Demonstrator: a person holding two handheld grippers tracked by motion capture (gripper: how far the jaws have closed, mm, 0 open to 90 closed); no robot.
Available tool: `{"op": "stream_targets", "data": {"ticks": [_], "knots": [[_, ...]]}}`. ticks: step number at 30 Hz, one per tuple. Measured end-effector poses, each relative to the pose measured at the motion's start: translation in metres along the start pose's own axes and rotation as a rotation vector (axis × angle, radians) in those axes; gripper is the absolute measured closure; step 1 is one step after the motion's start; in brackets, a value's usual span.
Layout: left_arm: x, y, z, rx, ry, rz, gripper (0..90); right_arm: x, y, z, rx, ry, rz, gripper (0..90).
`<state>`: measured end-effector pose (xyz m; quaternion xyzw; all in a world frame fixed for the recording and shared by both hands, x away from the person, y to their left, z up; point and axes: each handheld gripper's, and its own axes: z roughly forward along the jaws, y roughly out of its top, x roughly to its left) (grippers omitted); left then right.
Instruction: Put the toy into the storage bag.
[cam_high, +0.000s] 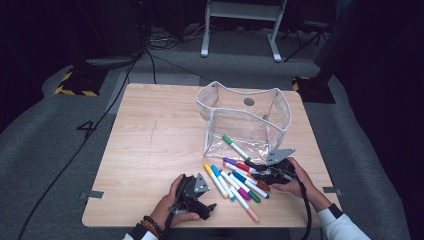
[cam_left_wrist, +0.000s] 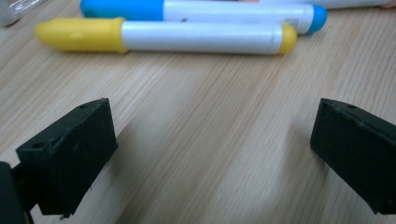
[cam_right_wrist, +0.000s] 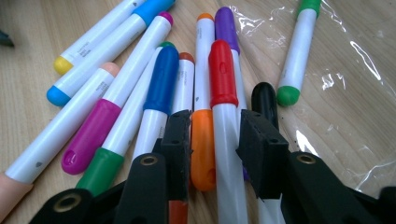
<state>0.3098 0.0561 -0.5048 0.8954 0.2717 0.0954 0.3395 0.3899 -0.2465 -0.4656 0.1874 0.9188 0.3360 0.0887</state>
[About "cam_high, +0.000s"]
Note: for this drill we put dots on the dark green marker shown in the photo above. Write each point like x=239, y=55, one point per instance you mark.
x=255, y=197

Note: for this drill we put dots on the person's left hand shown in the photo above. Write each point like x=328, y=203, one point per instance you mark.
x=163, y=213

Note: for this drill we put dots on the brown marker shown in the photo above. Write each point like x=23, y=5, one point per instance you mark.
x=263, y=186

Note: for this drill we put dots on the black tripod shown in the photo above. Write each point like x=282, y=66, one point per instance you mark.
x=310, y=38

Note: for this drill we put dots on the yellow marker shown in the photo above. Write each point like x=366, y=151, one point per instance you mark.
x=213, y=176

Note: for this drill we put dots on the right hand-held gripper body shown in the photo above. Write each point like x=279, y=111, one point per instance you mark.
x=280, y=156

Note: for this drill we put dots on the peach marker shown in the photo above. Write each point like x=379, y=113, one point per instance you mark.
x=243, y=203

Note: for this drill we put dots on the white metal stand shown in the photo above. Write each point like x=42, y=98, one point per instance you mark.
x=240, y=11

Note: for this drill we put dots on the red marker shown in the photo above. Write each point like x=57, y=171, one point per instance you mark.
x=242, y=166

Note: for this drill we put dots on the black yellow-striped stand base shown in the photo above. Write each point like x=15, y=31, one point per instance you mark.
x=80, y=81
x=313, y=91

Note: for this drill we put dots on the grey tape piece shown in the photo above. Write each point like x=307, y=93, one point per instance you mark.
x=95, y=194
x=333, y=191

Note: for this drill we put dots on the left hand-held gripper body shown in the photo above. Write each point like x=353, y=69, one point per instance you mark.
x=190, y=193

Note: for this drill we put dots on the clear plastic pouch white trim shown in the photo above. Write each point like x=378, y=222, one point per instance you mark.
x=246, y=123

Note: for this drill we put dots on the dark blue marker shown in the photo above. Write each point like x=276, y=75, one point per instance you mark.
x=239, y=176

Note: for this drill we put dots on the orange marker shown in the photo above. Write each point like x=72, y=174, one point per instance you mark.
x=250, y=175

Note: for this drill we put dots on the person's right hand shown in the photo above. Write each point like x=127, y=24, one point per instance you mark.
x=305, y=185

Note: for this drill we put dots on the purple marker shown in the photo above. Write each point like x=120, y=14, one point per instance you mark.
x=230, y=161

